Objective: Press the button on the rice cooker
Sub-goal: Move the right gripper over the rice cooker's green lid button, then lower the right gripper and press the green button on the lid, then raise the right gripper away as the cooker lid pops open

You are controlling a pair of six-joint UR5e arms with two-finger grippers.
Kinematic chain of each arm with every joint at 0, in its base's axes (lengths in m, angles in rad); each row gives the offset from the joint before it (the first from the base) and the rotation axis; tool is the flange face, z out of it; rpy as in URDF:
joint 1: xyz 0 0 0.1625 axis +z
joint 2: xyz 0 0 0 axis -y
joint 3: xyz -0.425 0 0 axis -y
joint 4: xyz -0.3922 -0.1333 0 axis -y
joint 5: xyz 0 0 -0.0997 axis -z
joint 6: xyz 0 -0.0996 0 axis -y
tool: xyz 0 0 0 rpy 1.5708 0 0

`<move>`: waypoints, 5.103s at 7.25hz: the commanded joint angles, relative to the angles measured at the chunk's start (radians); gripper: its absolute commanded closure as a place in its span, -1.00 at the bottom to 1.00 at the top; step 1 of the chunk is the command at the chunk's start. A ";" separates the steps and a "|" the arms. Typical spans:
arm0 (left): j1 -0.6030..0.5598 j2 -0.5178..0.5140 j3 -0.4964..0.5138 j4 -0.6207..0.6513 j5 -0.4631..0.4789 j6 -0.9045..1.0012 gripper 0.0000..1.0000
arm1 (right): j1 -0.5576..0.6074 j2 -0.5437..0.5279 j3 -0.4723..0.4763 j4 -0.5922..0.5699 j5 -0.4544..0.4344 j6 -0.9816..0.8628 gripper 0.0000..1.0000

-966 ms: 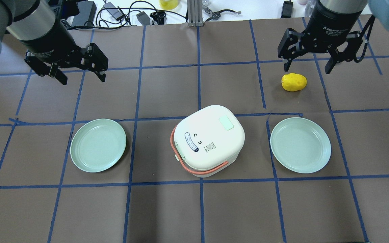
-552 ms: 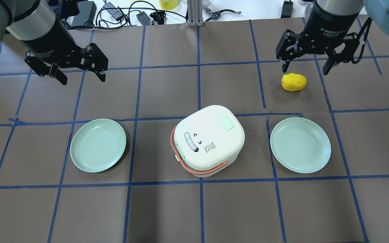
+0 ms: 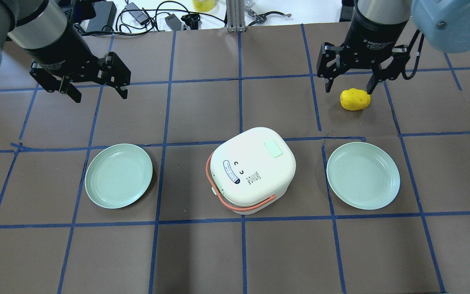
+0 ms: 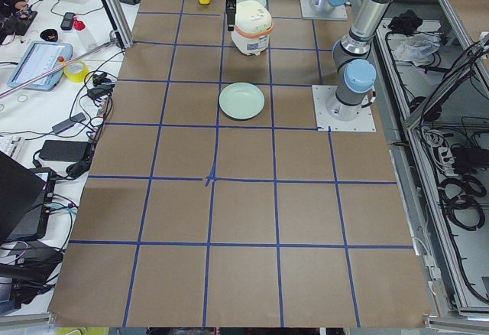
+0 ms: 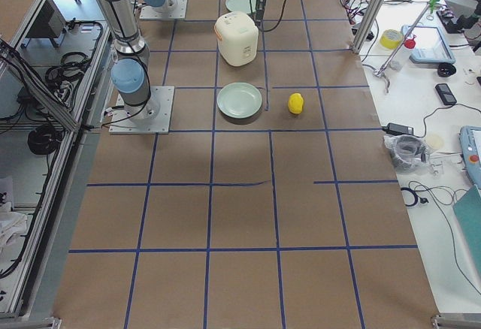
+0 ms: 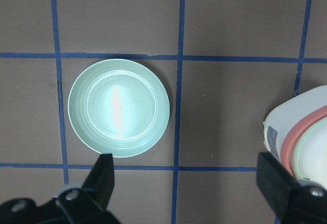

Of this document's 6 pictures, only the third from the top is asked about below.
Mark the aluminium frame post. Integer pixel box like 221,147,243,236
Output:
226,0,247,32

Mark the pale green plate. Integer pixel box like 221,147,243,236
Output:
326,142,401,210
84,143,153,209

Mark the yellow toy potato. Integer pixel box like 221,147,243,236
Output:
339,88,372,111

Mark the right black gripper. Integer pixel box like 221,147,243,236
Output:
317,12,410,95

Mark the yellow tape roll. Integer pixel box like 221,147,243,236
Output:
192,0,216,13

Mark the small black adapter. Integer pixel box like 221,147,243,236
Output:
164,14,183,31

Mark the near pale green plate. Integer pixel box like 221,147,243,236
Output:
84,143,153,209

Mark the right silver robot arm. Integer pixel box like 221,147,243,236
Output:
317,0,470,94

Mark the black power adapter brick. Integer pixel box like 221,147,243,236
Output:
86,1,116,32

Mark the far pale green plate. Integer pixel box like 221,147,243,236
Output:
326,142,401,210

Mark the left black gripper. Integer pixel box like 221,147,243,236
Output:
25,25,132,103

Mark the white rice cooker orange handle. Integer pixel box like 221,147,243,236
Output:
206,127,297,216

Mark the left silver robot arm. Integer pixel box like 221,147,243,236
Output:
0,0,131,103

